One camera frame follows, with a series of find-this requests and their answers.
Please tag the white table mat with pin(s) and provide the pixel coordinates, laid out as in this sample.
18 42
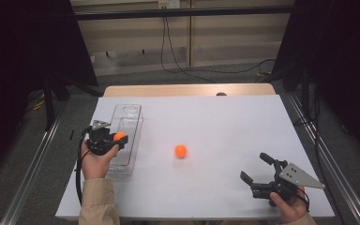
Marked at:
215 125

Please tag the black stand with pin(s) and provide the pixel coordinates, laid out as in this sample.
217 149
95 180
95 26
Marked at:
48 106

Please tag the metal floor rail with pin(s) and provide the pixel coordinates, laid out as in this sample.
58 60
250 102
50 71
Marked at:
331 162
28 178

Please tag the black curtain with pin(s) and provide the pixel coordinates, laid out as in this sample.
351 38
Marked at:
340 47
18 47

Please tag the person's right hand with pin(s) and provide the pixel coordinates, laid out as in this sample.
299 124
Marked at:
290 211

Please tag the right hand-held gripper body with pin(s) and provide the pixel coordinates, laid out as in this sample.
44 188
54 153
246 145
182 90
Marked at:
281 186

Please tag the small black floor item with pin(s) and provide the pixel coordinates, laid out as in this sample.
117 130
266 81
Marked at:
72 134

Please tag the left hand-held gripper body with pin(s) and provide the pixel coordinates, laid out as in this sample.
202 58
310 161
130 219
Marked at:
100 140

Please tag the person's left hand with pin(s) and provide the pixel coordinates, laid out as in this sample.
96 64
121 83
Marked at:
95 165

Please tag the clear plastic container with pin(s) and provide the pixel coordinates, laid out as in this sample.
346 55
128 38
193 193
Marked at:
131 125

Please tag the white wall socket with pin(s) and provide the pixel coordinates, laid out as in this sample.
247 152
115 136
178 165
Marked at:
168 3

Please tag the beige panelled counter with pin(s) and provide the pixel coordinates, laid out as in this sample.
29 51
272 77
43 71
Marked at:
131 37

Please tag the black horizontal bar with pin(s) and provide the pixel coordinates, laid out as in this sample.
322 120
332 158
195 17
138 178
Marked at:
184 12

